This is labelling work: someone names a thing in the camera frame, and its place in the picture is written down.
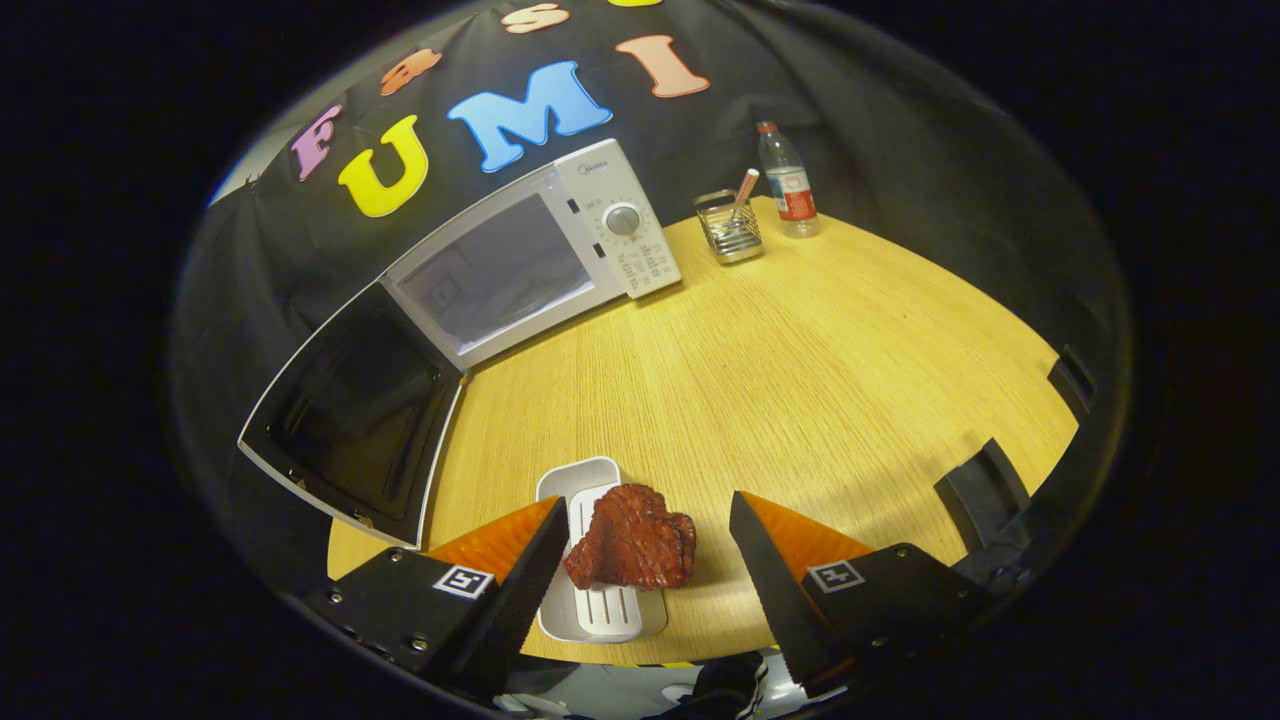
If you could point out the white toaster oven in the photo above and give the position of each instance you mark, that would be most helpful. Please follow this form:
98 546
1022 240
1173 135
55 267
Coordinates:
575 250

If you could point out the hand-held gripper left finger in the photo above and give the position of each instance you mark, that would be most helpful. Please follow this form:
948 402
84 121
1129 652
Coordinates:
510 610

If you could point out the person's dark shoe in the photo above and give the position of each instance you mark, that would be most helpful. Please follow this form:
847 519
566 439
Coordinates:
730 690

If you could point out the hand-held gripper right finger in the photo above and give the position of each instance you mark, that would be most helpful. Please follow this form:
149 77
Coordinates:
785 610

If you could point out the red meat slice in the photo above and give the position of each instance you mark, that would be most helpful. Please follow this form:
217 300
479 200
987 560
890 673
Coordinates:
635 540

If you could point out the red striped straw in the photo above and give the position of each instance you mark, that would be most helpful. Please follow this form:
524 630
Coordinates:
746 185

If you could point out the clear plastic water bottle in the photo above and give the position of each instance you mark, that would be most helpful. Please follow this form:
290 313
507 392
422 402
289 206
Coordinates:
790 190

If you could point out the white ribbed tray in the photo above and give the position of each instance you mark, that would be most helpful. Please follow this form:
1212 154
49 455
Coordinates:
585 480

